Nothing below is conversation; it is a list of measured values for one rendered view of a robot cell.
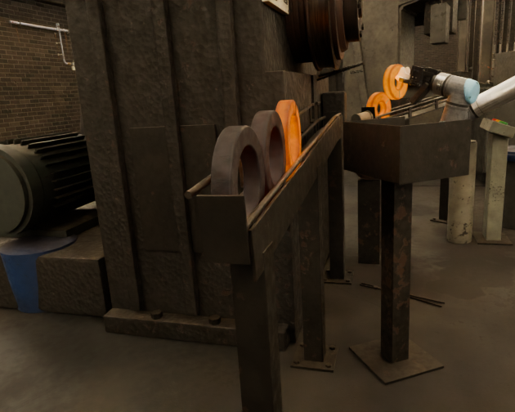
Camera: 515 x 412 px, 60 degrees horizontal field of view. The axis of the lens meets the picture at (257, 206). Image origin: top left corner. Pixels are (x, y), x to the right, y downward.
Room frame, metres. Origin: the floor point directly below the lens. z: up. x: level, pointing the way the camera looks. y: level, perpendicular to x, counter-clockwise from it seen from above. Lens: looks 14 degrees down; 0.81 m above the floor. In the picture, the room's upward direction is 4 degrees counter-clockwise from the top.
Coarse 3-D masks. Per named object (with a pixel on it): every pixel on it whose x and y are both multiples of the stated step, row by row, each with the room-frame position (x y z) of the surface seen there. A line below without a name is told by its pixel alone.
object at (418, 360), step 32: (352, 128) 1.22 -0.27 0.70; (384, 128) 1.08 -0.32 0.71; (416, 128) 1.03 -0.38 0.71; (448, 128) 1.06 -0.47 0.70; (352, 160) 1.22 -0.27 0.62; (384, 160) 1.08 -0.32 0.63; (416, 160) 1.03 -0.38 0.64; (448, 160) 1.06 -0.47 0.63; (384, 192) 1.20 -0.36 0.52; (384, 224) 1.20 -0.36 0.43; (384, 256) 1.20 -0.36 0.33; (384, 288) 1.20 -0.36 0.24; (384, 320) 1.20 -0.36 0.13; (384, 352) 1.19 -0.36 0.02; (416, 352) 1.21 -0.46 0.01; (384, 384) 1.08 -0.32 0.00
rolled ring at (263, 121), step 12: (264, 120) 0.84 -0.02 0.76; (276, 120) 0.90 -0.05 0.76; (264, 132) 0.82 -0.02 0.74; (276, 132) 0.93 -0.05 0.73; (264, 144) 0.81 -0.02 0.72; (276, 144) 0.94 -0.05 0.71; (264, 156) 0.80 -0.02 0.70; (276, 156) 0.95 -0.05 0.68; (264, 168) 0.80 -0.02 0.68; (276, 168) 0.94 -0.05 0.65; (276, 180) 0.91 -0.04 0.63
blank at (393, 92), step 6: (390, 66) 2.06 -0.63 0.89; (396, 66) 2.06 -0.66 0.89; (402, 66) 2.09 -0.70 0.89; (390, 72) 2.03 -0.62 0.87; (396, 72) 2.06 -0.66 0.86; (384, 78) 2.04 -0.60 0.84; (390, 78) 2.02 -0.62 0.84; (384, 84) 2.04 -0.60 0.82; (390, 84) 2.02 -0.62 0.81; (396, 84) 2.11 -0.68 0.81; (402, 84) 2.09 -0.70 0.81; (384, 90) 2.04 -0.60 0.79; (390, 90) 2.02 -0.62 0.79; (396, 90) 2.05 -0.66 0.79; (402, 90) 2.08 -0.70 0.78; (390, 96) 2.05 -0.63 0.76; (396, 96) 2.05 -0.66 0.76; (402, 96) 2.08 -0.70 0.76
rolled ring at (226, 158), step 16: (240, 128) 0.69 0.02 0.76; (224, 144) 0.66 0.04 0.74; (240, 144) 0.68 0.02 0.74; (256, 144) 0.76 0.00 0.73; (224, 160) 0.64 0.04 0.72; (256, 160) 0.76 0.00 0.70; (224, 176) 0.63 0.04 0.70; (256, 176) 0.77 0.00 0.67; (224, 192) 0.63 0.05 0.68; (256, 192) 0.76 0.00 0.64
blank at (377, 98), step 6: (372, 96) 2.13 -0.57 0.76; (378, 96) 2.13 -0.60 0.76; (384, 96) 2.16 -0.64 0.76; (372, 102) 2.10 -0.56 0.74; (378, 102) 2.13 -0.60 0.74; (384, 102) 2.16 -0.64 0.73; (390, 102) 2.19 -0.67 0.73; (384, 108) 2.17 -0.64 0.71; (390, 108) 2.19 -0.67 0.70; (378, 114) 2.13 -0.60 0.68
